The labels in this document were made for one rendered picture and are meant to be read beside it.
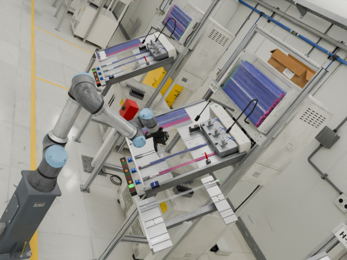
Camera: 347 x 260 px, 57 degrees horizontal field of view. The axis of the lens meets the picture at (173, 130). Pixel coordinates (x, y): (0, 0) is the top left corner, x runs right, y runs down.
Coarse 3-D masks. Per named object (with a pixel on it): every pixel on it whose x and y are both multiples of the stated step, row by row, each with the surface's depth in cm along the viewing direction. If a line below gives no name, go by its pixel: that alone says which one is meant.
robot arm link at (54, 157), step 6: (48, 150) 169; (54, 150) 171; (60, 150) 174; (42, 156) 173; (48, 156) 168; (54, 156) 168; (60, 156) 171; (66, 156) 173; (42, 162) 170; (48, 162) 168; (54, 162) 168; (60, 162) 169; (42, 168) 170; (48, 168) 169; (54, 168) 170; (60, 168) 173; (48, 174) 171; (54, 174) 173
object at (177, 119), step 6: (168, 114) 253; (174, 114) 252; (180, 114) 251; (186, 114) 250; (156, 120) 250; (162, 120) 249; (168, 120) 248; (174, 120) 246; (180, 120) 245; (186, 120) 244; (162, 126) 243; (168, 126) 242; (174, 126) 241; (180, 126) 240; (144, 132) 241
